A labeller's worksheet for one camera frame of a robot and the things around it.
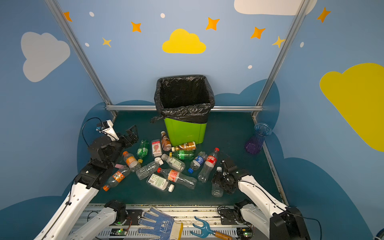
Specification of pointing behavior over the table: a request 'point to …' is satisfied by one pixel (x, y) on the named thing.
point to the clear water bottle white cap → (217, 190)
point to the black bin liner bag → (187, 98)
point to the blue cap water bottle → (198, 161)
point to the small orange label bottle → (131, 162)
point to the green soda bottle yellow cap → (183, 154)
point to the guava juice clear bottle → (156, 149)
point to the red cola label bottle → (210, 163)
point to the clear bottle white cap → (150, 167)
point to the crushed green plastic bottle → (143, 151)
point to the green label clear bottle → (174, 163)
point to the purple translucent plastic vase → (253, 146)
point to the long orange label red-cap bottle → (177, 178)
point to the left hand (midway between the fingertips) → (130, 129)
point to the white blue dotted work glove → (164, 227)
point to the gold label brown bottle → (189, 146)
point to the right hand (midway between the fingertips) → (217, 181)
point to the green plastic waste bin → (180, 132)
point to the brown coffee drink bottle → (166, 144)
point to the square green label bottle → (159, 182)
